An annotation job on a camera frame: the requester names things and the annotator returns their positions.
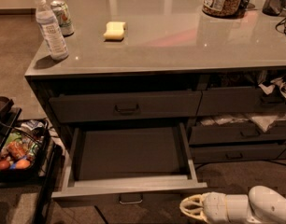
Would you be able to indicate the grey drawer cabinet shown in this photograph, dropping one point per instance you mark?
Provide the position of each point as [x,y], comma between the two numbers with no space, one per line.
[169,45]

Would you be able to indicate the patterned cloth in drawer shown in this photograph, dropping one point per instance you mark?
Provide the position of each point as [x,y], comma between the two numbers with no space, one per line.
[279,82]

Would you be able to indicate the black cart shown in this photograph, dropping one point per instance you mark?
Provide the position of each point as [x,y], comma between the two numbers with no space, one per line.
[45,177]

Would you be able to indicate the black bin of snacks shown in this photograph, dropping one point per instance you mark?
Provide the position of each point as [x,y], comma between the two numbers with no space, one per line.
[23,148]

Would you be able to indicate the drawer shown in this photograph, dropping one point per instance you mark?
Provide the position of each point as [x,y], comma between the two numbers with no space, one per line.
[127,166]
[234,100]
[236,152]
[237,132]
[132,105]

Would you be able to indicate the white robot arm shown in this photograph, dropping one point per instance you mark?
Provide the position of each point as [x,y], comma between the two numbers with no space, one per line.
[261,206]

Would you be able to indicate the yellow sponge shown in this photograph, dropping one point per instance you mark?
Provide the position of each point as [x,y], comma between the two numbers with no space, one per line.
[115,30]

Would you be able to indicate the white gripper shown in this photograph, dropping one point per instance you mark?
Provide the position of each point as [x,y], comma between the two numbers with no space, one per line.
[214,206]

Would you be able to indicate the clear plastic water bottle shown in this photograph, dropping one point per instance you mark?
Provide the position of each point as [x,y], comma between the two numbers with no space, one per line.
[50,30]

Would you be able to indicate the white plastic bags in drawer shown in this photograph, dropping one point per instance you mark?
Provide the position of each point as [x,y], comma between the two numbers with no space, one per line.
[262,121]

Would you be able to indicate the green soda can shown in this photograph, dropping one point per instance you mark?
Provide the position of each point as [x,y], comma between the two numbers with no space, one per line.
[61,11]

